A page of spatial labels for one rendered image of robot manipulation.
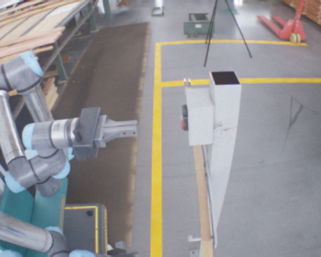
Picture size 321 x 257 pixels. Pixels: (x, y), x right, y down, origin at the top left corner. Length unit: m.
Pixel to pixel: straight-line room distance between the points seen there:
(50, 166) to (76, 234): 0.81
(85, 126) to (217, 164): 0.35
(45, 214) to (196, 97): 0.88
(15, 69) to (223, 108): 0.70
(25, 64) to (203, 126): 0.65
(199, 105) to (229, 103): 0.07
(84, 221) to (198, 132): 1.08
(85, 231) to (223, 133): 1.08
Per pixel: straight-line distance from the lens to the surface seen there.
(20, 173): 0.76
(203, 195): 0.69
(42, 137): 0.67
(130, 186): 1.96
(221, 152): 0.65
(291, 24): 4.47
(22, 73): 0.92
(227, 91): 0.53
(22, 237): 0.71
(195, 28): 4.14
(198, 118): 0.55
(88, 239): 1.45
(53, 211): 1.18
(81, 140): 0.60
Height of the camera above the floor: 1.59
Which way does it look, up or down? 43 degrees down
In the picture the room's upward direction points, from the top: 8 degrees counter-clockwise
